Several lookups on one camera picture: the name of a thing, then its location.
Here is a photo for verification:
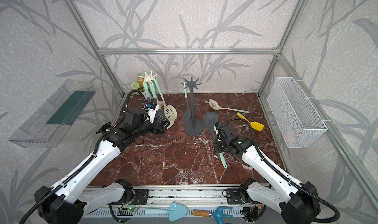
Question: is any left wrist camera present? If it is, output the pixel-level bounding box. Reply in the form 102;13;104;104
143;101;160;123

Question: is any yellow plastic scoop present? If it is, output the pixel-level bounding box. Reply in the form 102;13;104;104
237;112;264;131

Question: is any grey slotted spatula mint handle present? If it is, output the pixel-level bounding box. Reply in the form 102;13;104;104
182;82;193;124

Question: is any cream skimmer wooden handle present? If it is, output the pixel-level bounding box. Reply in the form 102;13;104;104
139;77;144;92

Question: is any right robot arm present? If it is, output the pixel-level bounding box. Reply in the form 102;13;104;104
213;122;341;224

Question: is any cream skimmer mint handle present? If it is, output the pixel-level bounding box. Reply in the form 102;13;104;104
208;99;250;114

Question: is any cream utensil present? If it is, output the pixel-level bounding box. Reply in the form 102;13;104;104
154;78;177;122

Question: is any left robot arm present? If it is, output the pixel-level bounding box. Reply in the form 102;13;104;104
20;100;170;224

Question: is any cream utensil rack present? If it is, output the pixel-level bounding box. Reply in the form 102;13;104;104
138;70;175;130

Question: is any red spray bottle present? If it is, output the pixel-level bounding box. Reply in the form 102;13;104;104
96;122;112;134

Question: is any white pot with flowers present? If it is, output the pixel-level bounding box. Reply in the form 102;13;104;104
130;74;143;92

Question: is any clear plastic wall tray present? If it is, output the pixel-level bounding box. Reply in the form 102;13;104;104
9;80;95;148

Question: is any large grey skimmer mint handle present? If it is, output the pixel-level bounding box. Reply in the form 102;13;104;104
149;79;158;104

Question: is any blue garden fork wooden handle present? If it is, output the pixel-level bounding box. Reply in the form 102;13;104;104
193;206;233;224

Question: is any dark grey utensil rack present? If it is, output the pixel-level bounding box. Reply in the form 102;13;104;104
183;77;204;136

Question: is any white wire wall basket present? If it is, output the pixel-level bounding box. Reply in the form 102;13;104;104
267;77;328;149

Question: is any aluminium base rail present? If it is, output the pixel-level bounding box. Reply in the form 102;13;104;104
134;184;239;208

